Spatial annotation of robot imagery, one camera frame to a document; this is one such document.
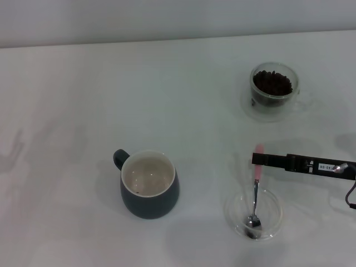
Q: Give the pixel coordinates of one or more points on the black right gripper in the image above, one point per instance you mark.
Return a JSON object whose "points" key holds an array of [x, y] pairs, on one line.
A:
{"points": [[306, 167]]}

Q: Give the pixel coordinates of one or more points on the dark mug with white interior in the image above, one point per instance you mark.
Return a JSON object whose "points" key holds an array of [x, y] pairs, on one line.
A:
{"points": [[150, 205]]}

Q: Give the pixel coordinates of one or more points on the pile of coffee beans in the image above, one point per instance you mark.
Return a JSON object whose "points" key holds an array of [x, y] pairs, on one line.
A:
{"points": [[272, 83]]}

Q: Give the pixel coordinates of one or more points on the clear glass bowl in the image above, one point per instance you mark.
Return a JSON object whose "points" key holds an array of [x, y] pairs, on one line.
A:
{"points": [[276, 211]]}

